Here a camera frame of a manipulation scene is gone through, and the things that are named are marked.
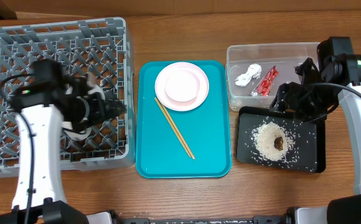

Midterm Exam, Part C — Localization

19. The grey bowl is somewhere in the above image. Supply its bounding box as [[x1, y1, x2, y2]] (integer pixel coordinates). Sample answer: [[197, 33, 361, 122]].
[[62, 72, 105, 141]]

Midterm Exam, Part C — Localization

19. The red snack wrapper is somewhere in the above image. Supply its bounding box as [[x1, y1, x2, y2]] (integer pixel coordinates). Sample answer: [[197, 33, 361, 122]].
[[250, 66, 279, 96]]

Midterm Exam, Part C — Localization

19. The white napkin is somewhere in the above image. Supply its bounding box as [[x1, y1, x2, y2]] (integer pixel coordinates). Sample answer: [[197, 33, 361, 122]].
[[235, 63, 262, 86]]

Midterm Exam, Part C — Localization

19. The wooden chopstick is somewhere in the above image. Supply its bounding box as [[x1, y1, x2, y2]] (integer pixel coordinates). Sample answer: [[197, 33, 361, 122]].
[[154, 97, 192, 159], [155, 96, 196, 161]]

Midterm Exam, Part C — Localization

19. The large white plate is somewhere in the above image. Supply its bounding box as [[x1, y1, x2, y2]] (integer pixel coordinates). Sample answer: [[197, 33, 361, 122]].
[[154, 62, 210, 111]]

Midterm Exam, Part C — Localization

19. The small pink bowl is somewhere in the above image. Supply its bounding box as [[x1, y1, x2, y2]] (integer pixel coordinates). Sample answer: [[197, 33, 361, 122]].
[[164, 69, 200, 103]]

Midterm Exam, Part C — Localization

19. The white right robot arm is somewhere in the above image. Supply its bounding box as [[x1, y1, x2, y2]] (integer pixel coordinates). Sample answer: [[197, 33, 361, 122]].
[[270, 37, 361, 224]]

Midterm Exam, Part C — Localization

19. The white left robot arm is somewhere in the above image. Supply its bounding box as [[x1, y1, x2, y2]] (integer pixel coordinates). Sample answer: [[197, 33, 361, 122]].
[[0, 59, 126, 224]]

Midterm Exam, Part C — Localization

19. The brown food lump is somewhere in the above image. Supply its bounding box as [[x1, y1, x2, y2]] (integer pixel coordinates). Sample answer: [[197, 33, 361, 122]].
[[274, 136, 284, 151]]

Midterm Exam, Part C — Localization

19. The grey dish rack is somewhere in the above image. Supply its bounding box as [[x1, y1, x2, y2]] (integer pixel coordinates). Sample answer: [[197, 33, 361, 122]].
[[0, 17, 136, 178]]

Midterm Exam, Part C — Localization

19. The clear plastic bin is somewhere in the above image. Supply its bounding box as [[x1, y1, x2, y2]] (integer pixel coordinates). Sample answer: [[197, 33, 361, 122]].
[[226, 42, 319, 111]]

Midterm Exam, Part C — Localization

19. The black tray bin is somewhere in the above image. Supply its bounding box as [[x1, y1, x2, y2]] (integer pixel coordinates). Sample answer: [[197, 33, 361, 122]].
[[236, 106, 326, 173]]

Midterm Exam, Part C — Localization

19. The white rice pile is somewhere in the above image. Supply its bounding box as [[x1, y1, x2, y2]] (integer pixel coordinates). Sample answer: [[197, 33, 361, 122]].
[[251, 122, 296, 162]]

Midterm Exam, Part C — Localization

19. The teal serving tray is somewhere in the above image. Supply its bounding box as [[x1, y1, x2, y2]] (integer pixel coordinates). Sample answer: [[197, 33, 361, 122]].
[[136, 60, 232, 179]]

